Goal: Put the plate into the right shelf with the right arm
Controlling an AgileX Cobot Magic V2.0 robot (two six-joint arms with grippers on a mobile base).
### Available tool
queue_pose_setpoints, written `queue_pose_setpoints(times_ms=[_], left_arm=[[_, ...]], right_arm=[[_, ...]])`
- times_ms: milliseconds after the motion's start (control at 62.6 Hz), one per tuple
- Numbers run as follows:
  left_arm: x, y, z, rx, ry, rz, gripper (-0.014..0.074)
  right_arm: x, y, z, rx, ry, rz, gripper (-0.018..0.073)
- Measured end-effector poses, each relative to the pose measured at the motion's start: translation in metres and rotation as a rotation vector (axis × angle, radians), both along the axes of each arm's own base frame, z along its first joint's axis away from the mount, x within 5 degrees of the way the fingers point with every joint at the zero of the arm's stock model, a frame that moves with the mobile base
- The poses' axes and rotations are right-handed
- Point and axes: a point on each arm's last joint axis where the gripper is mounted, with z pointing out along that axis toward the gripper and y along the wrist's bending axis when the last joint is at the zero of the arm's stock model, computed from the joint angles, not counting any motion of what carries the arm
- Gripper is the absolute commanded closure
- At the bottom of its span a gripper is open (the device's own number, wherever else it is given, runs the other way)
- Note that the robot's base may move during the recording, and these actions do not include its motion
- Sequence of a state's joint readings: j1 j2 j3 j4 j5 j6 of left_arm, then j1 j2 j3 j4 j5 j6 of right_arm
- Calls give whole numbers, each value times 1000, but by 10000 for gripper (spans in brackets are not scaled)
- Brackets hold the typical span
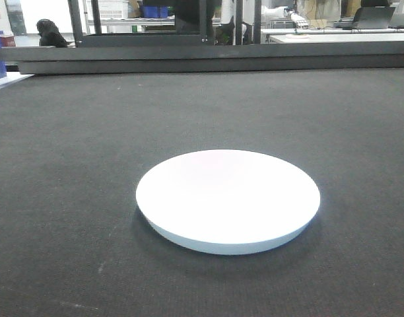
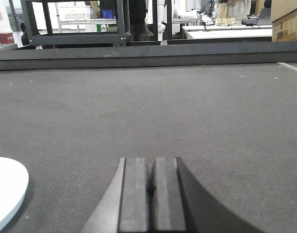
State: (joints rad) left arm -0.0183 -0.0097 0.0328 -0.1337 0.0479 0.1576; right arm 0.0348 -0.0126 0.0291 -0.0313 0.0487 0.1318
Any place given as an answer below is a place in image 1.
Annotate blue bins on far shelf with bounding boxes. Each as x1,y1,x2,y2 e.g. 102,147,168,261
141,5,168,18

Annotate black metal frame structure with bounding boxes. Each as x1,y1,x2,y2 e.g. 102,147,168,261
67,0,263,48

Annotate black table edge rail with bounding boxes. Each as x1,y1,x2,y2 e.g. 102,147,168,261
0,42,404,75

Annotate white background desk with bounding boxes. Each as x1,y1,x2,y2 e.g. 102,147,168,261
261,28,404,44

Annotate pale blue round tray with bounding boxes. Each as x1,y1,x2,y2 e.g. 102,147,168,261
136,149,321,255

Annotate black seated figure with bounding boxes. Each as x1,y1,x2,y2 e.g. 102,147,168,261
36,19,69,48

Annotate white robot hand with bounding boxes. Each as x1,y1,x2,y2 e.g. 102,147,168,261
261,6,310,29

